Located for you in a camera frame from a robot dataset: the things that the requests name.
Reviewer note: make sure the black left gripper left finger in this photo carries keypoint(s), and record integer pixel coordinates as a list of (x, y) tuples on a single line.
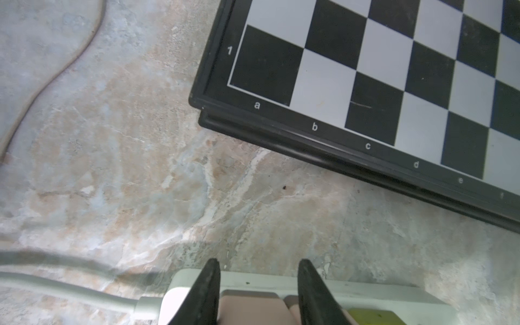
[(201, 304)]

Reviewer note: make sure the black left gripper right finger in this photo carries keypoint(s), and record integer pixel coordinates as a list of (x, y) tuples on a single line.
[(316, 303)]

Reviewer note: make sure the yellow plug adapter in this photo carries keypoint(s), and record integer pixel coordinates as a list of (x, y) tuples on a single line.
[(374, 317)]

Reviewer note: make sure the white power strip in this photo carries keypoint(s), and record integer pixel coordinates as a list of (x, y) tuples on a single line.
[(413, 305)]

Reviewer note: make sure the pink plug adapter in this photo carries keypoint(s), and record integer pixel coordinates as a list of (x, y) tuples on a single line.
[(250, 307)]

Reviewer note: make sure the black white chessboard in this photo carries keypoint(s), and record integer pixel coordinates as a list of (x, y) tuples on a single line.
[(419, 97)]

